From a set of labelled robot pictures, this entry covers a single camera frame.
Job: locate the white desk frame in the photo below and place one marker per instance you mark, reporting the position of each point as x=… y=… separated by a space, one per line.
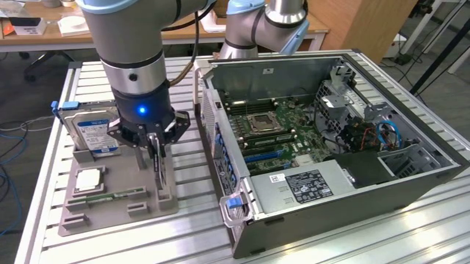
x=429 y=27

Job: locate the white paper leaflets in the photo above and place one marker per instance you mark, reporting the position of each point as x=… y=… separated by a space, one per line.
x=213 y=24

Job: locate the grey metal disk bay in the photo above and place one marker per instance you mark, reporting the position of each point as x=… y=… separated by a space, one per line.
x=415 y=162

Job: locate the silver chipset heatsink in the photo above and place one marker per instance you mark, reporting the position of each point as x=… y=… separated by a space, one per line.
x=303 y=160

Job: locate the grey power supply unit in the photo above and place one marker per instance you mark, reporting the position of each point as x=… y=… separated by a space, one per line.
x=268 y=192

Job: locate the installed black RAM stick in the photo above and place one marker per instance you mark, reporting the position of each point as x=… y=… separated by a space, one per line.
x=272 y=139

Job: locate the open dark grey PC case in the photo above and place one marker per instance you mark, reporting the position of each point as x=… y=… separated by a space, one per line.
x=331 y=220

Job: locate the blue case latch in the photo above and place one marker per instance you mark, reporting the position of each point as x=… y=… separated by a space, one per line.
x=236 y=203

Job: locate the orange box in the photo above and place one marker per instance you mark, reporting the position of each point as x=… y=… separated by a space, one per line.
x=7 y=28

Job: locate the brown cardboard box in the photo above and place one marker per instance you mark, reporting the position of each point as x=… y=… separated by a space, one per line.
x=221 y=9

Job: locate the black office chair base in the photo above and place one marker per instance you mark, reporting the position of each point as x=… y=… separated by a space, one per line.
x=41 y=59

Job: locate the tape roll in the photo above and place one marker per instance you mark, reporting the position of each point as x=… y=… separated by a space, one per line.
x=69 y=3

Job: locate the black slanted stand pole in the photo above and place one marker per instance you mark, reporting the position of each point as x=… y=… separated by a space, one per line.
x=441 y=55

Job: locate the wooden desk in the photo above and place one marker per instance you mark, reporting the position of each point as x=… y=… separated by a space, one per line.
x=37 y=39

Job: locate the black RAM slot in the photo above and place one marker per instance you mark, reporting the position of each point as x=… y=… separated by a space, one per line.
x=253 y=110
x=253 y=104

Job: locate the graphics card with metal bracket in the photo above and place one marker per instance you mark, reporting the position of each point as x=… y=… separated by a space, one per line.
x=162 y=171

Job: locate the green motherboard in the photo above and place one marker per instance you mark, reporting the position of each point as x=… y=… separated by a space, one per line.
x=305 y=137

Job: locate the green RAM stick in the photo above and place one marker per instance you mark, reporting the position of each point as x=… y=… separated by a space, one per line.
x=116 y=195

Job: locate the white box with black top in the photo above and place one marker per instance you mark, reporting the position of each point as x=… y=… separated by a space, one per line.
x=27 y=27

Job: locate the silver metal drive cage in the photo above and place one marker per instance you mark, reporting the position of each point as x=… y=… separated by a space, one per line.
x=339 y=104

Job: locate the CPU socket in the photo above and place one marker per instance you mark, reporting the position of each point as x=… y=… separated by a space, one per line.
x=262 y=122

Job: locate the blue expansion slot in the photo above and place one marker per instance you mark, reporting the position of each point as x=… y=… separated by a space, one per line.
x=265 y=156

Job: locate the silver CPU chip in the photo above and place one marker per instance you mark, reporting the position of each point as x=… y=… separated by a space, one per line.
x=89 y=180

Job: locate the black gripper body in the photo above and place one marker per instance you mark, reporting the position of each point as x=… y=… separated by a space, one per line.
x=144 y=110

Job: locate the hard disk in blue caddy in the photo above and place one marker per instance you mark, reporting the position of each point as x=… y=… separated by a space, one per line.
x=92 y=132

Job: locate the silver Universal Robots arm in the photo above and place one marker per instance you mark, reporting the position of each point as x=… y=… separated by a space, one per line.
x=129 y=33

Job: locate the wooden cabinet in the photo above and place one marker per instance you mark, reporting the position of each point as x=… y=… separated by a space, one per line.
x=368 y=27

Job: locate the grey cup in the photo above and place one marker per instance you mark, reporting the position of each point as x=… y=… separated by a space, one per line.
x=51 y=3

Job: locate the grey plastic parts rack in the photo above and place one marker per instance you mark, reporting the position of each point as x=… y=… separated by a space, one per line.
x=110 y=220

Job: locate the black power adapter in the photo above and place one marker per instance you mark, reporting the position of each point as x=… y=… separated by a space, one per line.
x=404 y=59

